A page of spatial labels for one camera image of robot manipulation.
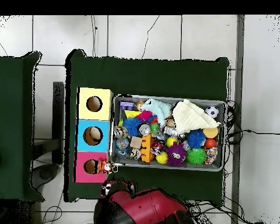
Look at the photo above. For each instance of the yellow cheese wedge toy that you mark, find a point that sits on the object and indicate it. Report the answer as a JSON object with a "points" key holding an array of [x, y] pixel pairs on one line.
{"points": [[131, 113]]}

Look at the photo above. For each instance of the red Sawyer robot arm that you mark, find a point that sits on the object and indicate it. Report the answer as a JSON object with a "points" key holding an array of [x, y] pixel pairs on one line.
{"points": [[149, 207]]}

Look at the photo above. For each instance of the green cloth side table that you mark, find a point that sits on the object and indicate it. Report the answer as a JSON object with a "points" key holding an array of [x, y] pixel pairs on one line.
{"points": [[9, 128]]}

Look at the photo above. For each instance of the shallow metal mesh bin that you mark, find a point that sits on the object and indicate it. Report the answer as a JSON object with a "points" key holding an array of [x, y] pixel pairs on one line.
{"points": [[200, 102]]}

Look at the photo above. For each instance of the orange striped tiger plush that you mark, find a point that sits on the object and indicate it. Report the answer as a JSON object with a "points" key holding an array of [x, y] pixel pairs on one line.
{"points": [[102, 166]]}

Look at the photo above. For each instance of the small soccer ball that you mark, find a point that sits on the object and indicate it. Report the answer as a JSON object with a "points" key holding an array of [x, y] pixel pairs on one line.
{"points": [[211, 111]]}

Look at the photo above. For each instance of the orange rubber ball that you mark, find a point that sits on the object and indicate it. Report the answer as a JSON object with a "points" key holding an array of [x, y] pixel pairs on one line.
{"points": [[210, 143]]}

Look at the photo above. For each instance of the orange building block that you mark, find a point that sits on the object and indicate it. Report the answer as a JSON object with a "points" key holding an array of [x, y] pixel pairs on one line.
{"points": [[147, 148]]}

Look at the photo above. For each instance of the mint knitted cloth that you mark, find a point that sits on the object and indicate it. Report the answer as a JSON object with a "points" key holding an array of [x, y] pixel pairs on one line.
{"points": [[158, 108]]}

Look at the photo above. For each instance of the green spiky rubber ball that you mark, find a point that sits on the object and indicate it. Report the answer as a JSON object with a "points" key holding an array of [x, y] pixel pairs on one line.
{"points": [[196, 156]]}

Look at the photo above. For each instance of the blue spiky rubber ball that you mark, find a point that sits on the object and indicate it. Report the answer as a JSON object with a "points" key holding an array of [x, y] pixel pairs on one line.
{"points": [[196, 138], [131, 126]]}

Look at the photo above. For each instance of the dark green table cloth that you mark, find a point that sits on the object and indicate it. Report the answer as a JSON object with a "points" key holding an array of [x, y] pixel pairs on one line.
{"points": [[142, 74]]}

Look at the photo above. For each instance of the purple spiky monster toy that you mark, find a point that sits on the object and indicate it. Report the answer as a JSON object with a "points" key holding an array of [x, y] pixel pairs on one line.
{"points": [[176, 154]]}

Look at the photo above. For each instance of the cream knitted cloth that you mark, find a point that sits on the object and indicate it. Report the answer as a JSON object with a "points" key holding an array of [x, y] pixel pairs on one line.
{"points": [[191, 116]]}

